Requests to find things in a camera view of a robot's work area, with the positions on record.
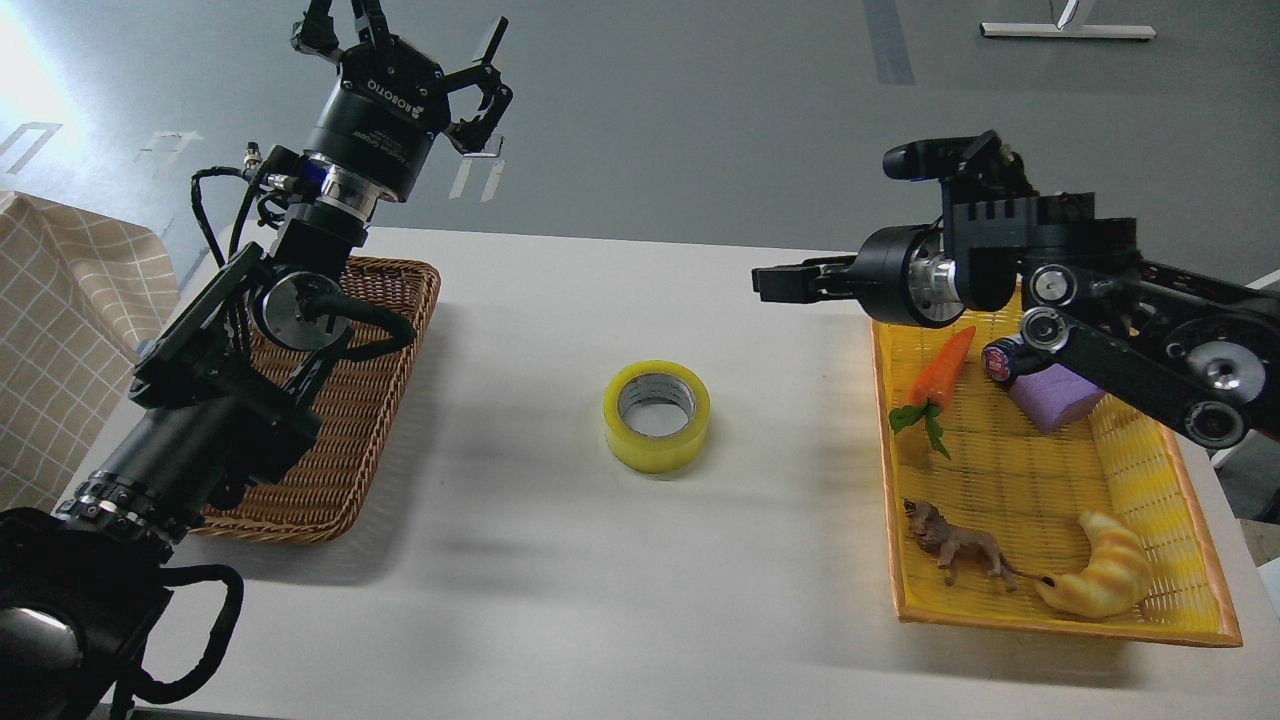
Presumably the yellow plastic basket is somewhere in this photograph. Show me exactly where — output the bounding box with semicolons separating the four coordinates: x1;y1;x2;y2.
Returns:
870;301;1243;648

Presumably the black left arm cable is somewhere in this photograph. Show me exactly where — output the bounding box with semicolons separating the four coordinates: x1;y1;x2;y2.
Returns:
189;145;301;291

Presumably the orange toy carrot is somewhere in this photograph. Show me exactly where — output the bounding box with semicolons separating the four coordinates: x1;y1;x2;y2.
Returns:
888;327;977;461

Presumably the small purple labelled can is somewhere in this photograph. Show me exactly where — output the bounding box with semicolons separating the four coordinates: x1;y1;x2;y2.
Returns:
982;334;1027;384

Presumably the beige checkered cloth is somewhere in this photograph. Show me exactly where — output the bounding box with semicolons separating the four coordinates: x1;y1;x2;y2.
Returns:
1;191;179;510

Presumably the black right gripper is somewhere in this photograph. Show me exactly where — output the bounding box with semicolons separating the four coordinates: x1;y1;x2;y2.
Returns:
751;225;945;328

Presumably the brown wicker basket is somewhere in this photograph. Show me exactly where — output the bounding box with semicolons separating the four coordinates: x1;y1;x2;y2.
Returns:
193;256;442;544

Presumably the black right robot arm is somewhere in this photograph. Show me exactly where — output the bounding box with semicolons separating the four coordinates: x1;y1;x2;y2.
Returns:
751;131;1279;450

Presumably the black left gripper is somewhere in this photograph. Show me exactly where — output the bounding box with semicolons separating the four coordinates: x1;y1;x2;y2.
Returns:
291;1;513;202

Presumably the brown toy lion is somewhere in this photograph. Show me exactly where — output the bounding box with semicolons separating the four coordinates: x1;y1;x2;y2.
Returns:
901;498;1020;593

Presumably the purple sponge block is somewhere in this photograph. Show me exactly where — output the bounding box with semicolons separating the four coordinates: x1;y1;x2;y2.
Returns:
1009;364;1106;434

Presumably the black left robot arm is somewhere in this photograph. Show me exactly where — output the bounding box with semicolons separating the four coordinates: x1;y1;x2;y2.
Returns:
3;1;513;719

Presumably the white metal stand base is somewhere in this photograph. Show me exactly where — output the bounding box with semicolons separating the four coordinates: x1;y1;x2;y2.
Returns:
978;1;1158;42

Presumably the yellow tape roll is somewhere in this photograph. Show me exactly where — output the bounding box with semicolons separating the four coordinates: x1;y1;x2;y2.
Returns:
602;359;712;475

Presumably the toy croissant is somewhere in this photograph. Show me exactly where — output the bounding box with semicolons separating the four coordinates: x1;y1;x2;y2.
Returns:
1034;510;1155;619

